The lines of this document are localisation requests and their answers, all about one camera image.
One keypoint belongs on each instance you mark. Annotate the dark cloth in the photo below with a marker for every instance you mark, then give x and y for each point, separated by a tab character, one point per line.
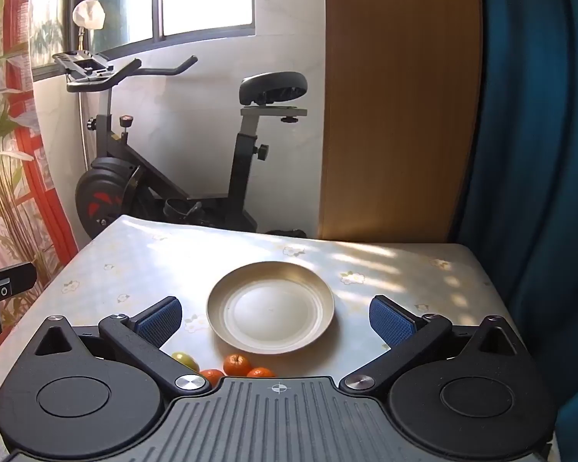
286	233

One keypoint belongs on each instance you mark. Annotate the black exercise bike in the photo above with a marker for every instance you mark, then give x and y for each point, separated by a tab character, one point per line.
106	187

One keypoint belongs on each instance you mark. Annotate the cream round plate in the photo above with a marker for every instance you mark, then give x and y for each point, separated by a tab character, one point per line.
269	308

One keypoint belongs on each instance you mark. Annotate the wooden door panel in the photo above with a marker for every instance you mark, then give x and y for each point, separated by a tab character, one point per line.
395	106

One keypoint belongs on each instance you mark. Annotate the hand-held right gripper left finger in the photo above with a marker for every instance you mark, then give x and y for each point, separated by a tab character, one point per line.
159	320

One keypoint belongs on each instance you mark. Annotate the small orange mandarin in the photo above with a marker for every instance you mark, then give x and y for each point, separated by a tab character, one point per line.
213	376
261	373
236	365

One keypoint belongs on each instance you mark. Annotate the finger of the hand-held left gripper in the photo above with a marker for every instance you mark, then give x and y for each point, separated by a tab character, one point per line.
9	279

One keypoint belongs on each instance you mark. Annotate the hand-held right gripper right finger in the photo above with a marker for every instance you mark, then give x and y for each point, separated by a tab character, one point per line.
390	322

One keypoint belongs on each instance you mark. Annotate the blue curtain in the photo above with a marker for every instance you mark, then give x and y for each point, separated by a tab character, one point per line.
534	154

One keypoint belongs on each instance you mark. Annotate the white crumpled bag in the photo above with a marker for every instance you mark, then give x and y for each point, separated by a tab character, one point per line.
89	14

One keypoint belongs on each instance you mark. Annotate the yellow lemon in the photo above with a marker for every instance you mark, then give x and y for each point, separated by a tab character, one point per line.
187	361

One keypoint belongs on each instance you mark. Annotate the thin metal pole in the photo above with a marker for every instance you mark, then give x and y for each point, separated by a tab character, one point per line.
82	106

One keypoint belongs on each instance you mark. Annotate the red floral curtain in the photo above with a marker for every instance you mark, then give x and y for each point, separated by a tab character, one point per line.
5	106

